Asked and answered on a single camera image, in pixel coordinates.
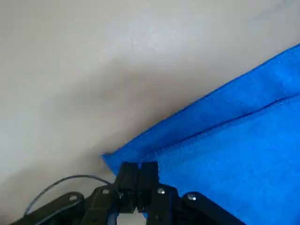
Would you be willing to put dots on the blue towel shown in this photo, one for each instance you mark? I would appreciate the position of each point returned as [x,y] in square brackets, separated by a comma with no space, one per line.
[234,152]

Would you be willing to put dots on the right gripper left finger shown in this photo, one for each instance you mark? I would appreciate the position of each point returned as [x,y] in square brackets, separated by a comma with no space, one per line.
[127,185]

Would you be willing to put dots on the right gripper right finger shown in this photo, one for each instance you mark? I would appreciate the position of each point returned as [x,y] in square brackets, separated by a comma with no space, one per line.
[147,182]

